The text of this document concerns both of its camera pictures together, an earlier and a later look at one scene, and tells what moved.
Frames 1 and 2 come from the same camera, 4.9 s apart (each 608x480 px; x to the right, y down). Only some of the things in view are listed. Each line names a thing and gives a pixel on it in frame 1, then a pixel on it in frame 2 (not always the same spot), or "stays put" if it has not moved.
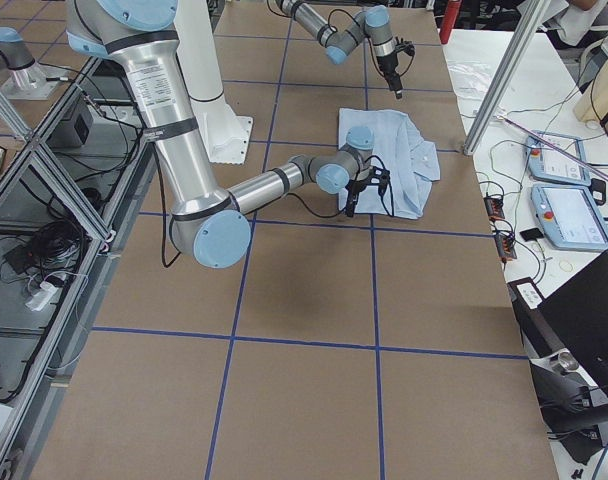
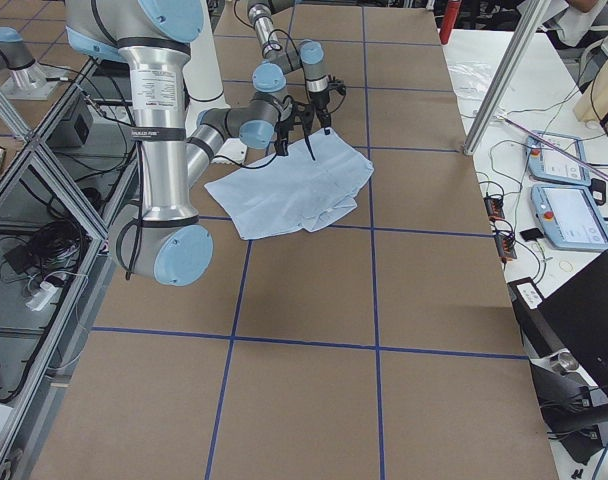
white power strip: [41, 298] stays put
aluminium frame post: [525, 36] stays put
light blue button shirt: [412, 163] -> [302, 191]
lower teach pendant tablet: [571, 217] stays put
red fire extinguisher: [449, 20] stays put
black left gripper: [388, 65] -> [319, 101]
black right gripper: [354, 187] -> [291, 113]
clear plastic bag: [470, 78] stays put
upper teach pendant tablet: [556, 158] stays put
